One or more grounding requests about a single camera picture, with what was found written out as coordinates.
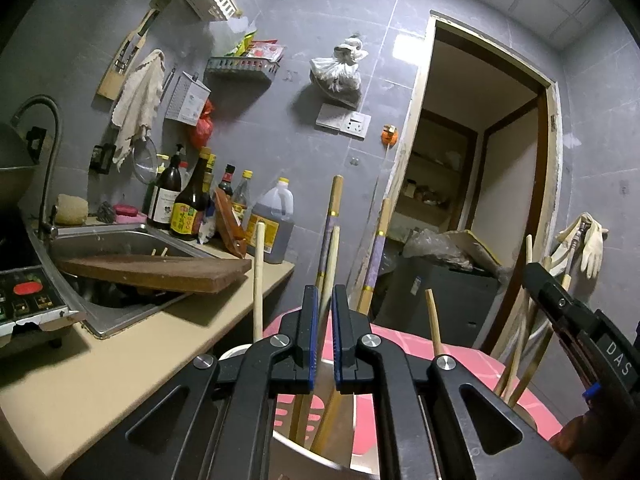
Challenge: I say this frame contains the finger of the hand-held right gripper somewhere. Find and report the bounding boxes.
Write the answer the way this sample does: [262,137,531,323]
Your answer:
[521,261,600,342]
[552,326,602,398]

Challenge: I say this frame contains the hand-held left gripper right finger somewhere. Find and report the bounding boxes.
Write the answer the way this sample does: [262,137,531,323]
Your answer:
[331,284,586,480]

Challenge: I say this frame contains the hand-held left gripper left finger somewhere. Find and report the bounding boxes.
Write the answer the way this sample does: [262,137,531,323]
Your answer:
[60,284,320,480]

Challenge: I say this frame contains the purple banded wooden chopstick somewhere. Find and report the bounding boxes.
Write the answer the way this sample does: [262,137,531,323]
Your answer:
[356,198,393,315]
[289,175,345,443]

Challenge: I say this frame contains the white perforated utensil holder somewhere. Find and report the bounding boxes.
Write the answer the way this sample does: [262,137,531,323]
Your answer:
[219,342,543,480]

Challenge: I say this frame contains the person's right hand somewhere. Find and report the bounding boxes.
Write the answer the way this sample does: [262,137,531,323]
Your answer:
[548,399,618,463]

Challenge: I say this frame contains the white rubber gloves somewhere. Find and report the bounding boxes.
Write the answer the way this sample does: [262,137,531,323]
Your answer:
[556,212,610,279]

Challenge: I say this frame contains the pink checked tablecloth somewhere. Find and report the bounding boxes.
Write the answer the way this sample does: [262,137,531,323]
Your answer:
[262,317,568,471]

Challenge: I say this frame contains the dark storage box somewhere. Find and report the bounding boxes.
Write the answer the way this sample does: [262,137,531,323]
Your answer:
[371,254,502,352]

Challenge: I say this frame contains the large dark liquid jug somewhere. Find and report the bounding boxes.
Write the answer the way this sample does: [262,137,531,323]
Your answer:
[248,177,296,265]

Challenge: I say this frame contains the crumpled plastic sheet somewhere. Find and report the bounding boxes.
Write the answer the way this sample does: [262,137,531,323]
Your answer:
[402,228,512,282]

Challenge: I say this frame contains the yellow cap clear bottle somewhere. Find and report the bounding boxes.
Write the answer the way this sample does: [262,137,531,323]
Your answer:
[231,169,254,227]

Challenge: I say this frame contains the brown wooden cutting board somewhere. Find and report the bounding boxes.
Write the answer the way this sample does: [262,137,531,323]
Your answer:
[54,253,252,295]

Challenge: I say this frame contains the yellow label soy sauce bottle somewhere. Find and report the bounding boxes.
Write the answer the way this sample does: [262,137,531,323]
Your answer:
[169,147,212,240]

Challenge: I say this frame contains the dark wine bottle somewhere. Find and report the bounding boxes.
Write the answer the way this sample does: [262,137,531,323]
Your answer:
[149,143,184,230]

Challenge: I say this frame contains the stainless steel sink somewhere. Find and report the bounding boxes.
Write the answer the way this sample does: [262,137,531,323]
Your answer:
[29,222,252,339]

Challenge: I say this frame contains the red plastic bag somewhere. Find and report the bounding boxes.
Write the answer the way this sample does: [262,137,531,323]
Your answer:
[189,99,215,149]

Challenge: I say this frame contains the metal mesh strainer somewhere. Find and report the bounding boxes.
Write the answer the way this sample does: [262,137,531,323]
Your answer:
[132,137,159,184]

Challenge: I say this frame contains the tied plastic bag of goods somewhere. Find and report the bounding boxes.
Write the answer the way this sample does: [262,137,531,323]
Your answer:
[309,34,364,109]

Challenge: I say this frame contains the metal box grater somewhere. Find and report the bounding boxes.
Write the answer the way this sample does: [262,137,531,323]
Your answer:
[164,70,212,126]

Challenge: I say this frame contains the yellow sponge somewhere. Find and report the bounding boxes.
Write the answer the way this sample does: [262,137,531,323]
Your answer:
[54,193,90,226]

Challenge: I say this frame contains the induction cooker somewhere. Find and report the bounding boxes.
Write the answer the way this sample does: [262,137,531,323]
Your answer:
[0,259,87,357]

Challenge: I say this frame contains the red snack packets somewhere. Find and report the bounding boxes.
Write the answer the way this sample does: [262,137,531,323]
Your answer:
[244,39,286,62]

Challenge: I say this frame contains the white dish cloth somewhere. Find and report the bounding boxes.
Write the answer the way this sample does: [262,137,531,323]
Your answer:
[110,49,167,172]

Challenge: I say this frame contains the clear plastic bag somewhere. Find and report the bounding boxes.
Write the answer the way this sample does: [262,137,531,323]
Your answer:
[209,14,259,57]

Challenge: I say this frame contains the hanging wooden cutting board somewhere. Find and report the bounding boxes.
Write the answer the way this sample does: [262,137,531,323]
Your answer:
[96,0,167,102]

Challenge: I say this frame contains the curved metal faucet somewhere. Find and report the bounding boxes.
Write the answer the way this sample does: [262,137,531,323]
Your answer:
[12,95,62,233]

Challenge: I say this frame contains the metal pot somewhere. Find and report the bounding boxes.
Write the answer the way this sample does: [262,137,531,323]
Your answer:
[0,122,42,172]

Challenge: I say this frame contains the wooden door frame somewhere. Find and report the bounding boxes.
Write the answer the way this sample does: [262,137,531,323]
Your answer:
[359,9,562,352]

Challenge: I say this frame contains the white wall socket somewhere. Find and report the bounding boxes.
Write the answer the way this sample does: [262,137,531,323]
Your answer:
[315,103,372,139]

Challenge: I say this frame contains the black wall hook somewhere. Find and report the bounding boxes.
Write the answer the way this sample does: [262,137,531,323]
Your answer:
[89,143,117,175]

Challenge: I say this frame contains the wire wall shelf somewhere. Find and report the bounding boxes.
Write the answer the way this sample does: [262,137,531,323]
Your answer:
[205,55,279,84]

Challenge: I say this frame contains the black faucet bracket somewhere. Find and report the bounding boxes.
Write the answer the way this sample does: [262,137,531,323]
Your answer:
[25,126,47,164]

